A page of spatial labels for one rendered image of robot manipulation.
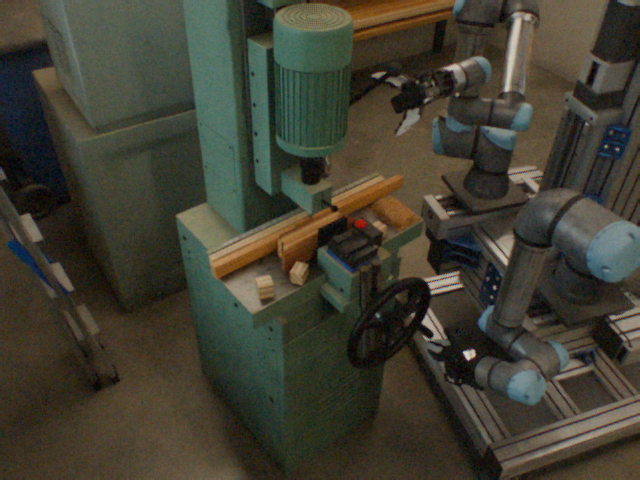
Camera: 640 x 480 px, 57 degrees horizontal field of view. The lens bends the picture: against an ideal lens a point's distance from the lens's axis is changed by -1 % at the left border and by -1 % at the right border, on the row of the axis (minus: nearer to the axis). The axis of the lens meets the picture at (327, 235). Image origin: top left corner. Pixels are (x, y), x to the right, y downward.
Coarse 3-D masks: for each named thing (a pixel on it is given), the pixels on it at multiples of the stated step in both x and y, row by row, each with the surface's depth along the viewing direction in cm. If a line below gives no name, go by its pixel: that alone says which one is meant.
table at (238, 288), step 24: (360, 216) 172; (384, 240) 165; (408, 240) 172; (264, 264) 156; (312, 264) 156; (216, 288) 156; (240, 288) 149; (288, 288) 149; (312, 288) 153; (384, 288) 158; (240, 312) 148; (264, 312) 145
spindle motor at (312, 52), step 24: (288, 24) 124; (312, 24) 124; (336, 24) 125; (288, 48) 125; (312, 48) 123; (336, 48) 125; (288, 72) 129; (312, 72) 127; (336, 72) 129; (288, 96) 133; (312, 96) 131; (336, 96) 133; (288, 120) 137; (312, 120) 135; (336, 120) 137; (288, 144) 141; (312, 144) 138; (336, 144) 141
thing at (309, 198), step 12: (288, 168) 160; (288, 180) 158; (300, 180) 156; (324, 180) 157; (288, 192) 161; (300, 192) 156; (312, 192) 152; (324, 192) 154; (300, 204) 158; (312, 204) 154
